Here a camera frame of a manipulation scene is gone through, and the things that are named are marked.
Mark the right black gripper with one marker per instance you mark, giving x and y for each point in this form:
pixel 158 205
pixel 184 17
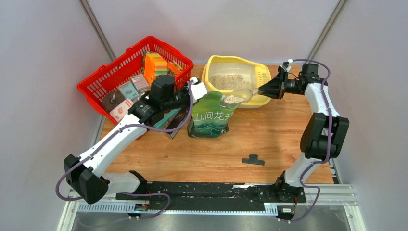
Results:
pixel 276 87

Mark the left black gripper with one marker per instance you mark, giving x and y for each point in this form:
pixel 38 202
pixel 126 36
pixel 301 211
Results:
pixel 184 88

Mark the green litter bag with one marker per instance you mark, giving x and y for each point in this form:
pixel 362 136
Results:
pixel 209 119

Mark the clear plastic scoop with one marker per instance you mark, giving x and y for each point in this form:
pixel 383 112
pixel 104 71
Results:
pixel 240 96

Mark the black bag clip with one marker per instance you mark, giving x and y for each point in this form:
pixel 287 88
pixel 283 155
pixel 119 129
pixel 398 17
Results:
pixel 253 159

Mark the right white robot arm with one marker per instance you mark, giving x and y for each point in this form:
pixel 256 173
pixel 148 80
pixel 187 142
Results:
pixel 326 130

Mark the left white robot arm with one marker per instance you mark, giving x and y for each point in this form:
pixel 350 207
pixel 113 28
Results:
pixel 86 174

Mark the dark brown box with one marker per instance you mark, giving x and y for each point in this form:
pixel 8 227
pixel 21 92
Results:
pixel 178 119

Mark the teal box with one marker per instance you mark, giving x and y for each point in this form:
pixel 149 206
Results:
pixel 167 119

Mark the yellow litter box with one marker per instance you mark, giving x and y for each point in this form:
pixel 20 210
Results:
pixel 226 74

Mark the orange sponge stack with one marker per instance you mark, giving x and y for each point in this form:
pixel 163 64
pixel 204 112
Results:
pixel 155 65

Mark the grey pink packet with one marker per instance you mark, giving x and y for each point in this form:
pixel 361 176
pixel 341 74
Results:
pixel 140 83

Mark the teal small packet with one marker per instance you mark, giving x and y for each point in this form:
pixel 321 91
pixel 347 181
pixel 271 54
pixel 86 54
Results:
pixel 128 90

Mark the pink white packet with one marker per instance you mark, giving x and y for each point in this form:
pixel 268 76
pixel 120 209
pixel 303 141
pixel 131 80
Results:
pixel 121 110

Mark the red plastic basket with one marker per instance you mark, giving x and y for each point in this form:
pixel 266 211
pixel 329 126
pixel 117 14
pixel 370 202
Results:
pixel 108 77

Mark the brown round disc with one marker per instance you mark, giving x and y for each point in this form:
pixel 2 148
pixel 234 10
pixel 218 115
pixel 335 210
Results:
pixel 111 100

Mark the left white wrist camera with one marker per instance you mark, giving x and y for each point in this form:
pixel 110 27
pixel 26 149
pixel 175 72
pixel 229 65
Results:
pixel 197 88

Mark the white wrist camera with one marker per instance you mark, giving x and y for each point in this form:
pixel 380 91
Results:
pixel 197 88
pixel 286 66

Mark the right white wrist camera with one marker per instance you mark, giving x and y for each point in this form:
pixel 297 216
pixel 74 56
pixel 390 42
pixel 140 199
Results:
pixel 286 66

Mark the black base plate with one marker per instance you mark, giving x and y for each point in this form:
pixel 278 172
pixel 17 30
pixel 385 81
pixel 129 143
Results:
pixel 219 197

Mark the aluminium frame rail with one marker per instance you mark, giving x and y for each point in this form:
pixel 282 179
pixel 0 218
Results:
pixel 286 203

